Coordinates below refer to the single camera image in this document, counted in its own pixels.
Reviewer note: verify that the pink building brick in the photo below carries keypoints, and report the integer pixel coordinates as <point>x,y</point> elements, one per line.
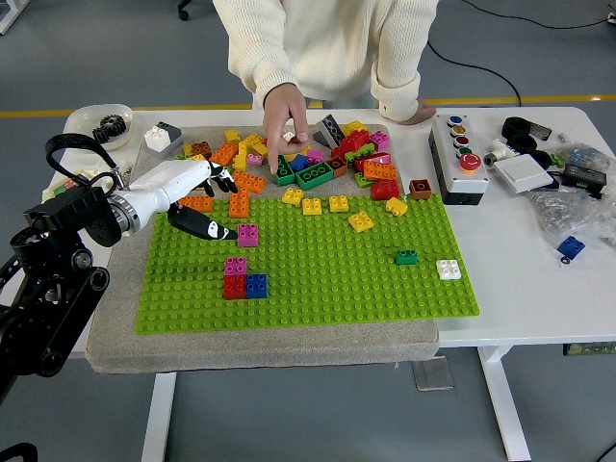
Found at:
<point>315,155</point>
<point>248,236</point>
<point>236,266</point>
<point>380,139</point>

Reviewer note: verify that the upturned dark green brick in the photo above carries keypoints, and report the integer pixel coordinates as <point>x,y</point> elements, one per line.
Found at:
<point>286,174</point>
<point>315,174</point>

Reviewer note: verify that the lime green brick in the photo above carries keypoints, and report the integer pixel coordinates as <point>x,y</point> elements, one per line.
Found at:
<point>181,157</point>
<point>361,179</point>
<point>358,155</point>

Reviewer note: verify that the blue building brick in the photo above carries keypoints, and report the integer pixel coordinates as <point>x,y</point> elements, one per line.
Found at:
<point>298,163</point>
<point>256,286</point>
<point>572,245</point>

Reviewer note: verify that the brown building brick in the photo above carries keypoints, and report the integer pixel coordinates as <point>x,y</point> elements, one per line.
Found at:
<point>420,189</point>
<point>202,148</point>

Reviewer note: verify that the small pink brick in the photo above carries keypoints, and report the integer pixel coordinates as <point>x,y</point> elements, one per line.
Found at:
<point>255,159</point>

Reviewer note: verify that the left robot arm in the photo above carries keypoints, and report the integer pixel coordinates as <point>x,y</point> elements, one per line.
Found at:
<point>67,207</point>

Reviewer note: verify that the white pipe fitting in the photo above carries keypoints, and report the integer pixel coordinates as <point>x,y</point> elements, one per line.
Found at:
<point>498,150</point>

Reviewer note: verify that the tall white brick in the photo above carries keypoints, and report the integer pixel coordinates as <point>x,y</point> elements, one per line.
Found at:
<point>156,138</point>

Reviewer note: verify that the black chair base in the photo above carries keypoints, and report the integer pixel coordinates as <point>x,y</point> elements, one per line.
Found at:
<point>184,10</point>

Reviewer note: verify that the grey-brown mat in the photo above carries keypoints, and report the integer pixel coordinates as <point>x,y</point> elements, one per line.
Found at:
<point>289,349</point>

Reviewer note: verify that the person's left forearm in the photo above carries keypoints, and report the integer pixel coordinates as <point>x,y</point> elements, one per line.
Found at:
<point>397,96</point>

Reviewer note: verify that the orange building brick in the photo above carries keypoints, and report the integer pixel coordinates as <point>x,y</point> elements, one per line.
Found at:
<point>379,171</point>
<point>239,204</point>
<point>223,154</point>

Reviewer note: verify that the black tape roll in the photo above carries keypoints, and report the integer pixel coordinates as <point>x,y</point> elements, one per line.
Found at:
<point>522,143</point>
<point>515,126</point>
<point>541,159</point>

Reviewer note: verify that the person's right hand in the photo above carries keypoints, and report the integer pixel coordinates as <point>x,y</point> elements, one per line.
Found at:
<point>284,110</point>

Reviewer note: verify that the small dark green brick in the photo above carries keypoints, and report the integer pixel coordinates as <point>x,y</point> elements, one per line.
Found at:
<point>405,257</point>

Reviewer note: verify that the small yellow brick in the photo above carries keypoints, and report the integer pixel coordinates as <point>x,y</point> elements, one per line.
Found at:
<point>187,149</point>

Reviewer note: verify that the white wall switch plate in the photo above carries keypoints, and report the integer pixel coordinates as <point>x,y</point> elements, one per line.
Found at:
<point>522,173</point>

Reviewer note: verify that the green studded baseplate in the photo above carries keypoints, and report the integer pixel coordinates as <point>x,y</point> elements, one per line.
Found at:
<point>337,293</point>

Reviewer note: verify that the yellow building brick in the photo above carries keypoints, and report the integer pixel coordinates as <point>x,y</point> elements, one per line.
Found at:
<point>360,221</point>
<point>292,196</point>
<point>339,203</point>
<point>232,136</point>
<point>251,141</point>
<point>260,149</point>
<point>197,157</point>
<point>312,206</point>
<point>353,127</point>
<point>240,160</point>
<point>396,207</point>

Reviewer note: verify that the green plastic clip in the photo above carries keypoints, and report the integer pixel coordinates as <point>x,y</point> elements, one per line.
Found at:
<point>556,159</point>

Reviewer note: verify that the white red-green switch box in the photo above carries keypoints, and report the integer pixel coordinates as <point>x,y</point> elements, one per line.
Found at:
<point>91,171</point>

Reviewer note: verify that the person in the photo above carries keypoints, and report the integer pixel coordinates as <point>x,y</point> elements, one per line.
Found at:
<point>332,43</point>

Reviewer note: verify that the table height controller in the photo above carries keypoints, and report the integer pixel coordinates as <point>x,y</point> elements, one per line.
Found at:
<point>589,349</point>

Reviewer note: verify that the black gear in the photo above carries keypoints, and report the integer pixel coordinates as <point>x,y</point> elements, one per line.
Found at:
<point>102,134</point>
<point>115,125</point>

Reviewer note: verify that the grey building brick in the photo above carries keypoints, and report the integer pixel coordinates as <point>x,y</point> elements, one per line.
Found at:
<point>174,135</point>

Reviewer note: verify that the person's left hand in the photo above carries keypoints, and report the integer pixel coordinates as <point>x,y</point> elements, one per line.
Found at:
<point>423,113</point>

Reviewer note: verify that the person's right forearm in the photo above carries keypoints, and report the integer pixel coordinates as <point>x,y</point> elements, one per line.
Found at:
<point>260,48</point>

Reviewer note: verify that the red building brick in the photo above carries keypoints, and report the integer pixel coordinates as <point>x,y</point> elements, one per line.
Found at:
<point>235,288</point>
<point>355,140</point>
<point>375,159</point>
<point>385,190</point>

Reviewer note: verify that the long orange brick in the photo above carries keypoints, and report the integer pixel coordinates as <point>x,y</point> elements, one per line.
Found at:
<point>250,182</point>

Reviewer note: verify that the white building brick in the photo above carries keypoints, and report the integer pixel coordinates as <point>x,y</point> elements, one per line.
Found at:
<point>289,135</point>
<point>448,269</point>

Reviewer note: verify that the white push-button control box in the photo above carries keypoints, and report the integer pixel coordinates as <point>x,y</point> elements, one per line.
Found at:
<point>457,168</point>

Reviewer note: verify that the grey long brick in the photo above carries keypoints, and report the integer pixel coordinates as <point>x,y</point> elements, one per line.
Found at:
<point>331,127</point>

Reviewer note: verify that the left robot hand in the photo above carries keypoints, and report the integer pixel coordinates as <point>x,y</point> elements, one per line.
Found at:
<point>168,183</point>

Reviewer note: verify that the orange eight-stud brick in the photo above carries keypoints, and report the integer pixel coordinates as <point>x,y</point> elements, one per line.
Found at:
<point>199,203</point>

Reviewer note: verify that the black power adapter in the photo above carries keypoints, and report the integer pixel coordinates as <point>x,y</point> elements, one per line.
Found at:
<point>584,175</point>

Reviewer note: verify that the clear bag of screws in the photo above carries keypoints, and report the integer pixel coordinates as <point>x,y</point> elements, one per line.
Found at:
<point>568,212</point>

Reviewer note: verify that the upturned brown brick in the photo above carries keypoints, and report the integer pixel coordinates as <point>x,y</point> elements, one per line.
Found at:
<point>337,166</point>

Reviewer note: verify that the white furniture frame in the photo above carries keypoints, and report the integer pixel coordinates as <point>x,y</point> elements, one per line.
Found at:
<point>8,19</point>

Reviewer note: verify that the clear bag with blue parts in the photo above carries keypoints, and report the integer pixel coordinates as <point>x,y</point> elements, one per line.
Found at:
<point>584,155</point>

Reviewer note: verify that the white table leg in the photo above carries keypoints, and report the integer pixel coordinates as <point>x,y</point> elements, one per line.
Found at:
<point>159,418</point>
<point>505,409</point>

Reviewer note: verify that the white plastic bowl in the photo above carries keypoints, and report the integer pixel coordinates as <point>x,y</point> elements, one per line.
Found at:
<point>82,120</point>

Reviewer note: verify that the small dark block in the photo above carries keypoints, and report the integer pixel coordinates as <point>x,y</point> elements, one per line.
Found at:
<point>541,131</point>

